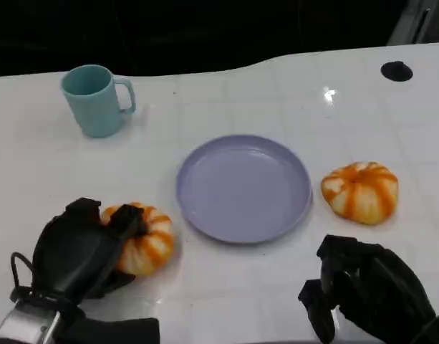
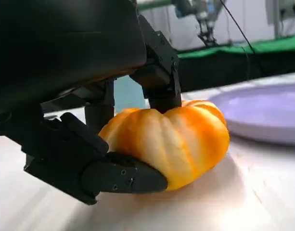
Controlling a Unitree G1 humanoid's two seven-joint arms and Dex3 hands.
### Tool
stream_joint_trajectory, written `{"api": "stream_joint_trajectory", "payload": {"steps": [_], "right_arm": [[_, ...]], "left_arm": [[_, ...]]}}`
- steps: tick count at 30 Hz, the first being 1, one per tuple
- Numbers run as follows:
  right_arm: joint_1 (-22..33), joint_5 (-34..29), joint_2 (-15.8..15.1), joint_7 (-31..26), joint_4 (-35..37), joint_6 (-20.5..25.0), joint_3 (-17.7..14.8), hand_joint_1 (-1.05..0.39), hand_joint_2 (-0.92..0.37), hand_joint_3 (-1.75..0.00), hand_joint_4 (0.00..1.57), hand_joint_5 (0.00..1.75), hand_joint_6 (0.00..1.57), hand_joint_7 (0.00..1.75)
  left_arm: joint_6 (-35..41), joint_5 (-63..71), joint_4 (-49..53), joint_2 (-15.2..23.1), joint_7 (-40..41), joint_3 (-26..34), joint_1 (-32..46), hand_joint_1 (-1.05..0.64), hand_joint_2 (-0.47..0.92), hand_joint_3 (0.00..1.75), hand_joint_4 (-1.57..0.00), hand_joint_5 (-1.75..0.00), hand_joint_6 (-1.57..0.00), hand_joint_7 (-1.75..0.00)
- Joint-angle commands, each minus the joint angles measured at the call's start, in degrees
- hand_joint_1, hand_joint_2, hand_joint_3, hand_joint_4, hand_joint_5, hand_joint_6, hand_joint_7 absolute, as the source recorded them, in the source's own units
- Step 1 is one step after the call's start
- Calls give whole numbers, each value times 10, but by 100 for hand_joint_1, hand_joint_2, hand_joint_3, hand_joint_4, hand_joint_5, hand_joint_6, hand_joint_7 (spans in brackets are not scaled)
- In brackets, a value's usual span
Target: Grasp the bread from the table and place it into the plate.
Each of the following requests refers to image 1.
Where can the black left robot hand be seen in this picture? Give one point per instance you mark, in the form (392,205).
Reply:
(76,258)

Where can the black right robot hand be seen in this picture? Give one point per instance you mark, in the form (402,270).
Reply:
(384,286)

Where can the orange striped toy bread roll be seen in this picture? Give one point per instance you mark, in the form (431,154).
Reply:
(362,195)
(151,247)

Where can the pale green mug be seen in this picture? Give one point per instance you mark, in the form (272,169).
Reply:
(95,111)

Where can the lilac plate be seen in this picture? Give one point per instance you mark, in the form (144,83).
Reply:
(240,190)

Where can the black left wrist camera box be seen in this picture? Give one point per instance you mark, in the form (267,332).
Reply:
(111,331)

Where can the grey metal frame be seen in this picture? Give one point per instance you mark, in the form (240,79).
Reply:
(412,21)

